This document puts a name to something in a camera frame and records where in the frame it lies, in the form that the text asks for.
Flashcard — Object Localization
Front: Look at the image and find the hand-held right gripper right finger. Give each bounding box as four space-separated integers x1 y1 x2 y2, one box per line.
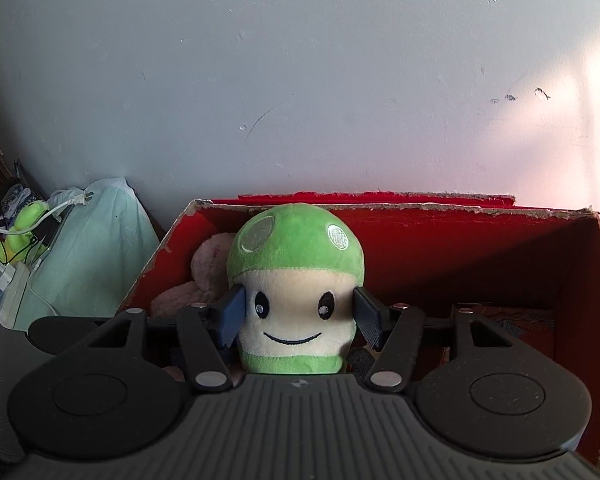
352 286 531 393

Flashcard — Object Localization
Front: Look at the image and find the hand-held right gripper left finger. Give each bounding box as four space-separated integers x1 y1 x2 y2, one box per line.
27 284 246 395

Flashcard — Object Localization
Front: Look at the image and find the green mushroom plush toy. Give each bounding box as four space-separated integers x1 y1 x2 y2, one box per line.
226 203 366 376

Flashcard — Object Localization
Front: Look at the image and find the red cardboard box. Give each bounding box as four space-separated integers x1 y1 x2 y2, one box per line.
116 191 600 477

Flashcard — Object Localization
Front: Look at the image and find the pink plush toy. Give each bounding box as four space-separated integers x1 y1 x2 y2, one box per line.
149 232 237 383

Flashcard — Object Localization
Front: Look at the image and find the white charger box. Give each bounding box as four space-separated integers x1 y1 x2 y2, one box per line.
0 262 33 332

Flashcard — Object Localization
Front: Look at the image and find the pale green plastic bag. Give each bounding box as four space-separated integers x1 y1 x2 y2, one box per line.
0 177 162 332

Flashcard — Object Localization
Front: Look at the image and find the neon green plush toy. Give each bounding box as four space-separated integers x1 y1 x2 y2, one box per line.
0 200 51 266

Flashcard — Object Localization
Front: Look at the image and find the white power cable with plug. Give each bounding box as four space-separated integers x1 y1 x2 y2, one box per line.
0 191 96 236

